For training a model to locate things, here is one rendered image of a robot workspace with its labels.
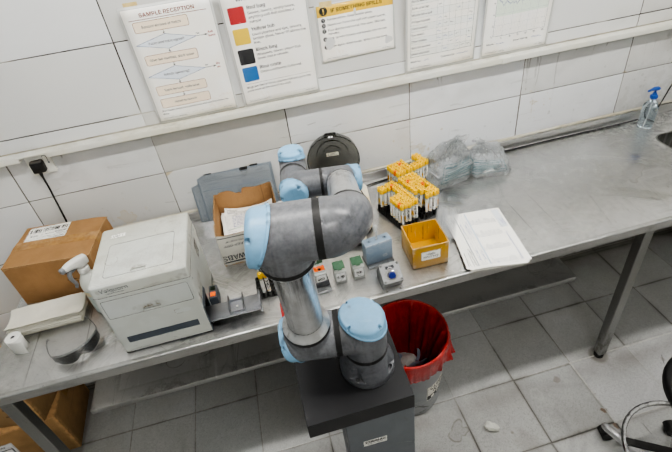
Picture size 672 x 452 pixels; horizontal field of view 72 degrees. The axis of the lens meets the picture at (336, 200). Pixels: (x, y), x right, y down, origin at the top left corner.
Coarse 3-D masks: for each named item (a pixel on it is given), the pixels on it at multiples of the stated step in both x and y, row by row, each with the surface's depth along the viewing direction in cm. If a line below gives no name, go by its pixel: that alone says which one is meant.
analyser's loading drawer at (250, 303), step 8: (240, 296) 154; (248, 296) 155; (256, 296) 155; (216, 304) 154; (224, 304) 153; (232, 304) 153; (240, 304) 153; (248, 304) 152; (256, 304) 152; (208, 312) 151; (216, 312) 151; (224, 312) 151; (232, 312) 150; (240, 312) 150; (216, 320) 150
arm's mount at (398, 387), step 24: (312, 360) 129; (336, 360) 128; (312, 384) 124; (336, 384) 123; (384, 384) 122; (408, 384) 121; (312, 408) 119; (336, 408) 118; (360, 408) 117; (384, 408) 119; (408, 408) 122; (312, 432) 117
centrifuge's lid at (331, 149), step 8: (320, 136) 184; (328, 136) 181; (336, 136) 182; (344, 136) 184; (312, 144) 184; (320, 144) 189; (328, 144) 190; (336, 144) 190; (344, 144) 189; (352, 144) 188; (312, 152) 190; (320, 152) 191; (328, 152) 192; (336, 152) 193; (344, 152) 192; (352, 152) 191; (312, 160) 191; (320, 160) 193; (328, 160) 194; (336, 160) 194; (344, 160) 194; (352, 160) 193; (312, 168) 192
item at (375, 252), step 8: (368, 240) 162; (376, 240) 162; (384, 240) 161; (368, 248) 160; (376, 248) 162; (384, 248) 163; (368, 256) 162; (376, 256) 164; (384, 256) 165; (392, 256) 167; (368, 264) 164; (376, 264) 165
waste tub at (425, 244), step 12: (408, 228) 167; (420, 228) 169; (432, 228) 170; (408, 240) 160; (420, 240) 172; (432, 240) 172; (444, 240) 161; (408, 252) 163; (420, 252) 158; (432, 252) 159; (444, 252) 160; (420, 264) 161; (432, 264) 162
